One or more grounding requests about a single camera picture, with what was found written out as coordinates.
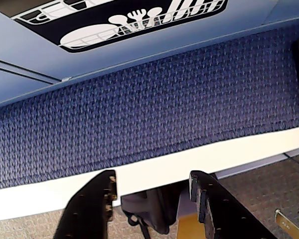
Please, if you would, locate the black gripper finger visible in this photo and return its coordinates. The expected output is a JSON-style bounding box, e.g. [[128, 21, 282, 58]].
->
[[188, 170, 278, 239], [53, 169, 118, 239]]

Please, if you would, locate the yellow wooden block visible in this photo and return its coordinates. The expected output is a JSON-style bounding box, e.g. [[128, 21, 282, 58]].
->
[[176, 213, 202, 239]]

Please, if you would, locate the black backpack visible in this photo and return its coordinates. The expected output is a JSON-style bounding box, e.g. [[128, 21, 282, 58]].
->
[[121, 185, 180, 239]]

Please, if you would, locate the blue dishwasher door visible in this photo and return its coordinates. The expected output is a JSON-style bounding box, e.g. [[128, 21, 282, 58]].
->
[[0, 0, 299, 83]]

